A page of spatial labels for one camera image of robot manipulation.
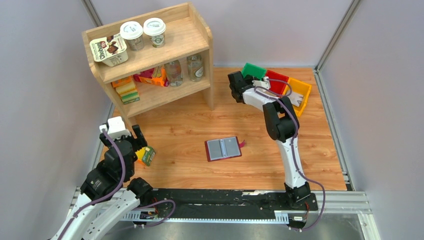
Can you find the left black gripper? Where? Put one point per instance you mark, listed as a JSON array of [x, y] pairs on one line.
[[131, 141]]

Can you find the red leather card holder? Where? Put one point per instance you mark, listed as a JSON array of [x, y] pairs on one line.
[[223, 148]]

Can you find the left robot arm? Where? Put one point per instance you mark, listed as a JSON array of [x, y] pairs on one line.
[[109, 191]]

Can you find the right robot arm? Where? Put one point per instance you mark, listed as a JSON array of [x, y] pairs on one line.
[[282, 126]]

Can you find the silver card in yellow bin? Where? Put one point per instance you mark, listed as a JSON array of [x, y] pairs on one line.
[[296, 99]]

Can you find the orange green small box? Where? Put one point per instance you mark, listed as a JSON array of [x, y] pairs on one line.
[[146, 155]]

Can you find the stacked yellow green sponges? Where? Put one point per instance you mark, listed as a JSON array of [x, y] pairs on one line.
[[126, 89]]

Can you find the orange pink snack box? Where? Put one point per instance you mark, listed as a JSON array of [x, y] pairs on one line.
[[155, 76]]

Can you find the left glass bottle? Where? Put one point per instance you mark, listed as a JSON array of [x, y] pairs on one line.
[[174, 73]]

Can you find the glass bottle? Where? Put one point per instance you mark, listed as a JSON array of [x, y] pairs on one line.
[[174, 73], [195, 67]]

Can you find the wooden two-tier shelf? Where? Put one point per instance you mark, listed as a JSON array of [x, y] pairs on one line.
[[186, 34]]

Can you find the right glass bottle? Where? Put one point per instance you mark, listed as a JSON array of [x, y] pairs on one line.
[[195, 67]]

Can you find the Chobani yogurt cup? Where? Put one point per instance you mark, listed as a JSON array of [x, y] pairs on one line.
[[110, 50]]

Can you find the left white-lidded coffee cup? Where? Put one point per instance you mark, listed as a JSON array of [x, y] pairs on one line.
[[132, 33]]

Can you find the white-lidded coffee cup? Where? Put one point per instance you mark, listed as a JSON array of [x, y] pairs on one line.
[[155, 29], [132, 33]]

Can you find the right white-lidded coffee cup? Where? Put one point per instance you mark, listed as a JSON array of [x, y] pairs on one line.
[[155, 29]]

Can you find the green plastic bin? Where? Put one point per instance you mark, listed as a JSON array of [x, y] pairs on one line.
[[252, 70]]

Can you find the red plastic bin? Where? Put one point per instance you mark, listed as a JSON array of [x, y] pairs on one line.
[[277, 81]]

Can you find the yellow plastic bin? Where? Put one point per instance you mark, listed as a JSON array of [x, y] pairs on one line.
[[300, 92]]

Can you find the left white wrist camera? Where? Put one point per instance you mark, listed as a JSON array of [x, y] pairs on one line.
[[115, 128]]

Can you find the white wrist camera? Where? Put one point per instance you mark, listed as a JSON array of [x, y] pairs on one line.
[[261, 83], [115, 128]]

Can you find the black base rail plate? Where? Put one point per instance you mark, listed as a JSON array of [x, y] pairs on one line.
[[228, 206]]

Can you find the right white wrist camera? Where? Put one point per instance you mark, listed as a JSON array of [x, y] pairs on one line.
[[261, 83]]

